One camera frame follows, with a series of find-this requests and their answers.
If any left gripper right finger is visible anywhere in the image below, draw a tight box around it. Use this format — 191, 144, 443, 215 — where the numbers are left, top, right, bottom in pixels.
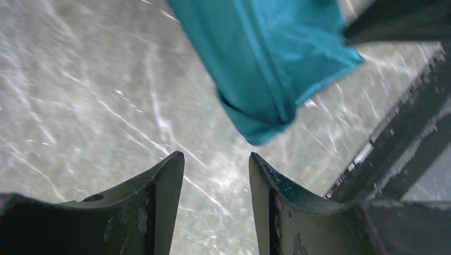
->
249, 153, 450, 254

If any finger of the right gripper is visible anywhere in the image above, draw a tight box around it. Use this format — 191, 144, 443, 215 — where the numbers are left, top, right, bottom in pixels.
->
344, 0, 450, 45

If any teal cloth napkin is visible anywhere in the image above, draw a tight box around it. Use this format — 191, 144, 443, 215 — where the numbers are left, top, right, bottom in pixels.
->
169, 1, 363, 146

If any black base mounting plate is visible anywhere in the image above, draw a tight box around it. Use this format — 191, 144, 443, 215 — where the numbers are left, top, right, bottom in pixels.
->
325, 42, 450, 203

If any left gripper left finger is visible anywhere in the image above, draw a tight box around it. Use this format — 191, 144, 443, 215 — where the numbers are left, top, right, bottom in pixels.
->
1, 151, 185, 254

